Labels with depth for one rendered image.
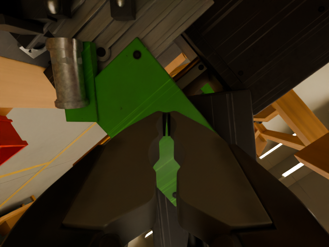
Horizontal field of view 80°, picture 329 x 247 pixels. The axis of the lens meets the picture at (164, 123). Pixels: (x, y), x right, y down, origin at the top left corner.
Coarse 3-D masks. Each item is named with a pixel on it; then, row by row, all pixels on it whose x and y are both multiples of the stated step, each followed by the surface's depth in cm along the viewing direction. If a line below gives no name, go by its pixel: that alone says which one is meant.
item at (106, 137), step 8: (192, 64) 36; (200, 64) 35; (184, 72) 36; (192, 72) 36; (200, 72) 35; (176, 80) 37; (184, 80) 36; (192, 80) 36; (200, 80) 41; (208, 80) 48; (184, 88) 37; (192, 88) 43; (200, 88) 51; (96, 144) 41; (104, 144) 41; (88, 152) 42
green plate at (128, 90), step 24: (144, 48) 24; (120, 72) 25; (144, 72) 24; (96, 96) 26; (120, 96) 25; (144, 96) 25; (168, 96) 25; (120, 120) 26; (168, 144) 27; (168, 168) 28; (168, 192) 29
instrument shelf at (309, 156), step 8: (328, 136) 67; (312, 144) 70; (320, 144) 66; (328, 144) 63; (304, 152) 68; (312, 152) 65; (320, 152) 62; (328, 152) 59; (304, 160) 64; (312, 160) 61; (320, 160) 58; (328, 160) 55; (312, 168) 62; (320, 168) 55; (328, 168) 52; (328, 176) 53
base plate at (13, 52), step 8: (0, 32) 31; (8, 32) 31; (0, 40) 32; (8, 40) 32; (16, 40) 33; (0, 48) 33; (8, 48) 34; (16, 48) 35; (168, 48) 76; (176, 48) 82; (8, 56) 35; (16, 56) 36; (24, 56) 37; (40, 56) 40; (48, 56) 41; (160, 56) 78; (168, 56) 84; (176, 56) 90; (40, 64) 41; (48, 64) 43; (168, 64) 92
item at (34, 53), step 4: (20, 44) 34; (44, 44) 38; (20, 48) 34; (32, 48) 36; (36, 48) 37; (40, 48) 38; (44, 48) 38; (28, 52) 36; (32, 52) 36; (36, 52) 37; (40, 52) 38; (32, 56) 37; (36, 56) 38
